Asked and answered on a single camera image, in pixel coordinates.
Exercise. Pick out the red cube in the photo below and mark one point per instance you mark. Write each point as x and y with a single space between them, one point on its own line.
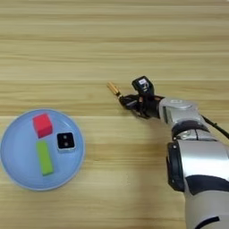
42 125

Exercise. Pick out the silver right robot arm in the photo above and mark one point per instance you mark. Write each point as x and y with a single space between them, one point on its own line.
193 155

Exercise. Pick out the green rectangular block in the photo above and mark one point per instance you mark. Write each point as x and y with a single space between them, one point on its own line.
45 158

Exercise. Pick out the blue round plate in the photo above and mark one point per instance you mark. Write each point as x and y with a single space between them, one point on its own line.
21 167

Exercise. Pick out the white cube with black face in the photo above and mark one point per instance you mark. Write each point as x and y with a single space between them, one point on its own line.
65 141

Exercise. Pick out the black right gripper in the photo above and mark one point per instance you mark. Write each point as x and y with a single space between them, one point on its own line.
150 106

